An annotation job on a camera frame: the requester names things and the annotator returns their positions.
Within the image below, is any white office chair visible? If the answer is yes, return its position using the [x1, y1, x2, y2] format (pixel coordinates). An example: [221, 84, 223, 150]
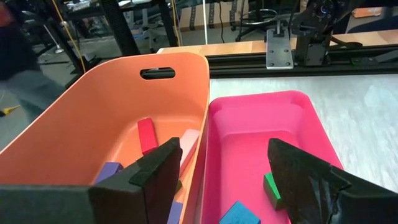
[124, 8, 164, 53]

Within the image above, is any wooden table side board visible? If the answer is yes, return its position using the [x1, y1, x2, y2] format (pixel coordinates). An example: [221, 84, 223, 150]
[157, 29, 398, 57]

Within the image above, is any yellow tool on floor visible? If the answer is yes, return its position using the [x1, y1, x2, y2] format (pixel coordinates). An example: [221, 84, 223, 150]
[0, 105, 21, 118]

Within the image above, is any orange flat object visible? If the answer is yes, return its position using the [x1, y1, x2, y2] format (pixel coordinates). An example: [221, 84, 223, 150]
[351, 6, 384, 19]

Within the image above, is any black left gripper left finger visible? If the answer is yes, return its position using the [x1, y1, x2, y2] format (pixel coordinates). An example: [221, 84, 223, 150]
[0, 137, 183, 224]

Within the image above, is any black stool with ring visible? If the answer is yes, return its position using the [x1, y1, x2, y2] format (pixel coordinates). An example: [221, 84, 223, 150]
[231, 8, 282, 43]

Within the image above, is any black aluminium table frame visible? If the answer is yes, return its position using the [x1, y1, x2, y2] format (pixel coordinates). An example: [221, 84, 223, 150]
[206, 43, 398, 79]

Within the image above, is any silver metal mounting plate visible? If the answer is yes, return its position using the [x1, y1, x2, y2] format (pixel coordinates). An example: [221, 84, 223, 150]
[266, 29, 295, 70]

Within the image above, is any green cube block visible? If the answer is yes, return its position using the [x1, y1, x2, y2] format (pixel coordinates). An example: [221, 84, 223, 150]
[262, 172, 285, 211]

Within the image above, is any purple long block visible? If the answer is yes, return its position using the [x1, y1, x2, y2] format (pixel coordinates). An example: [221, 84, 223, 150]
[94, 161, 124, 185]
[167, 200, 184, 224]

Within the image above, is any cardboard box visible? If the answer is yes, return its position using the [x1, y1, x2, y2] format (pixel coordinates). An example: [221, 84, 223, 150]
[179, 0, 249, 32]

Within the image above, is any black desk leg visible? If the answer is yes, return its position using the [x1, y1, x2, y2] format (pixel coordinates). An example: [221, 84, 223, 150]
[40, 0, 85, 75]
[157, 0, 180, 47]

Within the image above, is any blue cube block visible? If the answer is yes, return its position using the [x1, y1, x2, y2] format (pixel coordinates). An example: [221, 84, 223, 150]
[218, 200, 262, 224]

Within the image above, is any black hanging cable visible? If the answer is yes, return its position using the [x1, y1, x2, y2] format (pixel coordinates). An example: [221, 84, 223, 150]
[218, 0, 226, 44]

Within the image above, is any yellow cable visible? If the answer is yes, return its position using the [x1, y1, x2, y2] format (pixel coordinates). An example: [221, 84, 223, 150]
[50, 0, 87, 74]
[170, 0, 183, 47]

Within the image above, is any black ribbed desk column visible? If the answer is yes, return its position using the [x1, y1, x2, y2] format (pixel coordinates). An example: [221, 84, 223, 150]
[98, 0, 141, 57]

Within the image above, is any white pole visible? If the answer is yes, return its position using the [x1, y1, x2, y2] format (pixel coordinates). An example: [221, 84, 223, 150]
[201, 0, 209, 46]

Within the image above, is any pink plastic bin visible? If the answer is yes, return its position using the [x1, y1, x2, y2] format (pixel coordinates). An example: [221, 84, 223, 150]
[192, 90, 345, 224]

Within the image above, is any red long block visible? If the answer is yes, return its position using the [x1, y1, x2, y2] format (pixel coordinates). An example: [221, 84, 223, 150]
[137, 117, 160, 156]

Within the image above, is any orange plastic basket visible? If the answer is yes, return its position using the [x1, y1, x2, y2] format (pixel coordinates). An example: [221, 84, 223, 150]
[0, 52, 211, 224]

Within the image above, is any pale pink long block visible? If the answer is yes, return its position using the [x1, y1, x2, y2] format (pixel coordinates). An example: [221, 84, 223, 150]
[179, 128, 201, 177]

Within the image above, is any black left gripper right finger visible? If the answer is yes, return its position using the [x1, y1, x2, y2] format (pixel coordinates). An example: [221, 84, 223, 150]
[267, 138, 398, 224]

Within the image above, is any person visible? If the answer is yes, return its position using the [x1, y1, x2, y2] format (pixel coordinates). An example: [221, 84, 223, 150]
[0, 0, 65, 114]

